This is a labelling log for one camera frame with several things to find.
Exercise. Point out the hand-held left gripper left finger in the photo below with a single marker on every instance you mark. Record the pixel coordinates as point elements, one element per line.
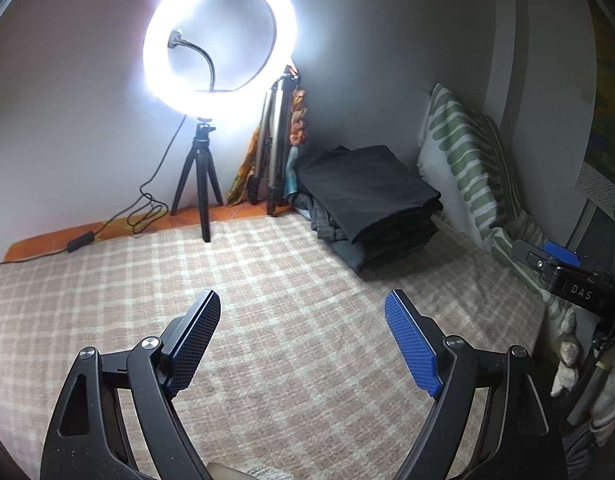
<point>195,345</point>

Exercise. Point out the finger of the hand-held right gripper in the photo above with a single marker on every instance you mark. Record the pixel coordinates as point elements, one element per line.
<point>562,255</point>
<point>537,261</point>

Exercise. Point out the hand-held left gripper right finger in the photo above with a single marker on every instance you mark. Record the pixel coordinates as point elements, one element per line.
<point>412,345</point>

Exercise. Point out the black pants with yellow lines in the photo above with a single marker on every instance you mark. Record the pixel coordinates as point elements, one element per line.
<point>367,185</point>

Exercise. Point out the pale plush toy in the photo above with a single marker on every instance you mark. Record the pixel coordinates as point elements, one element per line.
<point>567,350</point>

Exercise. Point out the beige plaid blanket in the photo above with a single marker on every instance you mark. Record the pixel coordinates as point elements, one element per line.
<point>112,300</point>

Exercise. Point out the olive striped pillow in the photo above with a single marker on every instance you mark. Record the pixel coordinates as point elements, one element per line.
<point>497,160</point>

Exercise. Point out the grey fuzzy cloth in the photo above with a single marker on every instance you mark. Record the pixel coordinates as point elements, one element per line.
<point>225,472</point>

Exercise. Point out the green striped pillow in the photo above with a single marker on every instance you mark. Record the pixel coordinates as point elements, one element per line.
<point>457,150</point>

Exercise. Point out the small black tripod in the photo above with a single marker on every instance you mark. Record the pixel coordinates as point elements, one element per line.
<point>206,200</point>

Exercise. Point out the folded silver tripod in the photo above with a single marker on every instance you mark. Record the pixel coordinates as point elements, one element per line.
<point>275,160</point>

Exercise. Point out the folded tripod with colourful cloth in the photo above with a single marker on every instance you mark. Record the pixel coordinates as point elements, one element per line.
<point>298,115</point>

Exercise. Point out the yellow green wall painting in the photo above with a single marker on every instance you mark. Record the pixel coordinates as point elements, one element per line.
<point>610,110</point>

